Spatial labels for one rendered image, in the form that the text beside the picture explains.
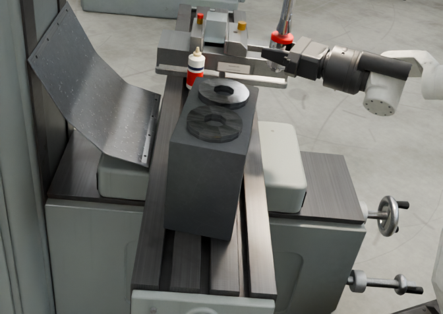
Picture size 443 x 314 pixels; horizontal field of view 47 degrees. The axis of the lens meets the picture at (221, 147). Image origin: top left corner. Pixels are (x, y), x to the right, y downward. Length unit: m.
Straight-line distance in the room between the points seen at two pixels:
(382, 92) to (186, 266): 0.50
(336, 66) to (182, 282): 0.51
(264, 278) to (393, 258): 1.56
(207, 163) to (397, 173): 2.15
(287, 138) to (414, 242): 1.25
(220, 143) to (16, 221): 0.63
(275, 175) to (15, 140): 0.58
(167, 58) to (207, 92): 0.47
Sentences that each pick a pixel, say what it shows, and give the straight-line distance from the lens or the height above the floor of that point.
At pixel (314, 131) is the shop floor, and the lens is 3.00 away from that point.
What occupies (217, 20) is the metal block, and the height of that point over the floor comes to 1.08.
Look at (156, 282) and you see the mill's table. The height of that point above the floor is 0.94.
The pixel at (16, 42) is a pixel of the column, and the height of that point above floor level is 1.14.
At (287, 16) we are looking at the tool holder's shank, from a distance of 1.07.
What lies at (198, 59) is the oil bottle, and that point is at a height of 1.02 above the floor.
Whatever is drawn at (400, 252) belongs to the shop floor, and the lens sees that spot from 2.42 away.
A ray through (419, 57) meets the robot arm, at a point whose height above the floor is 1.19.
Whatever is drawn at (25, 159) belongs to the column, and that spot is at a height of 0.87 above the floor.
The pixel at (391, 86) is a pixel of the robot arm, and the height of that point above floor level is 1.14.
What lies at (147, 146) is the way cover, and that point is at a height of 0.87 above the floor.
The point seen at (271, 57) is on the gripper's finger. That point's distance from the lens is 1.09.
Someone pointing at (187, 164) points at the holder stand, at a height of 1.09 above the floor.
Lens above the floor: 1.58
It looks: 36 degrees down
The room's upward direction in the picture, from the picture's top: 8 degrees clockwise
